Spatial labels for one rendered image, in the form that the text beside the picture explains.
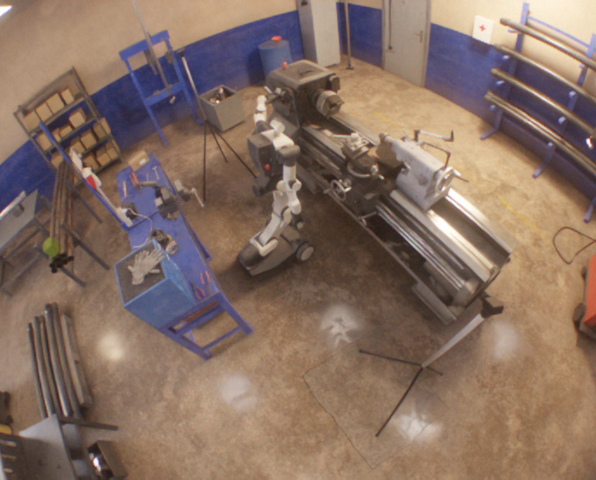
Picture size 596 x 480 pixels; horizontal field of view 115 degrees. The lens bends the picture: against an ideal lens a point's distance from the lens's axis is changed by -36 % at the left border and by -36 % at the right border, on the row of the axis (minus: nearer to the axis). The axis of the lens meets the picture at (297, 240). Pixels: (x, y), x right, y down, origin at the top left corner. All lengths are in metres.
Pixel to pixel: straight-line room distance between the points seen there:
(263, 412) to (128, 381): 1.44
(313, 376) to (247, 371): 0.58
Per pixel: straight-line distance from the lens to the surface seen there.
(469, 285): 2.19
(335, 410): 2.57
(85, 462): 2.84
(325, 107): 2.96
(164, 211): 2.60
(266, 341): 2.74
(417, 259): 2.60
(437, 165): 2.25
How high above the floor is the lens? 2.56
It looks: 54 degrees down
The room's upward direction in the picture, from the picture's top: 13 degrees counter-clockwise
